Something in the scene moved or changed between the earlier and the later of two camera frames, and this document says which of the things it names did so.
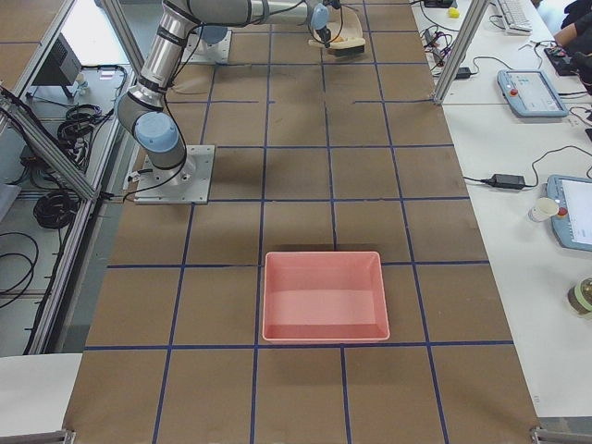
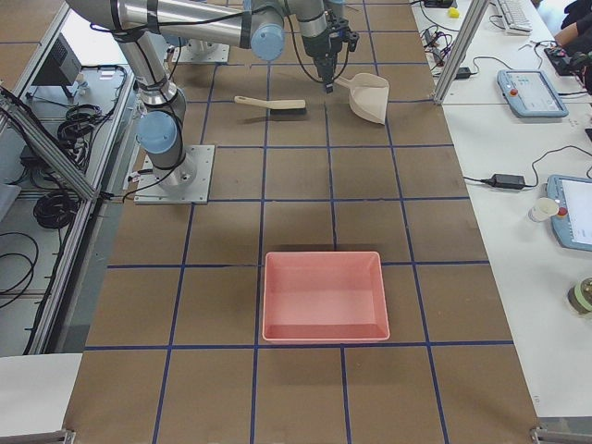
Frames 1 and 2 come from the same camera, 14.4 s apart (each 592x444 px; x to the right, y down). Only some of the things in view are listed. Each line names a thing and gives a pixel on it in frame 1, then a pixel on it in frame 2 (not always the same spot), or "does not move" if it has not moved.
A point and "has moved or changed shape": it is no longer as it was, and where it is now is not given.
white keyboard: x=515 y=18 does not move
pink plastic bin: x=324 y=297 does not move
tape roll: x=580 y=296 does not move
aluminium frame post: x=460 y=53 does not move
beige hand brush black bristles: x=342 y=47 has moved or changed shape
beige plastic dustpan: x=344 y=22 has moved or changed shape
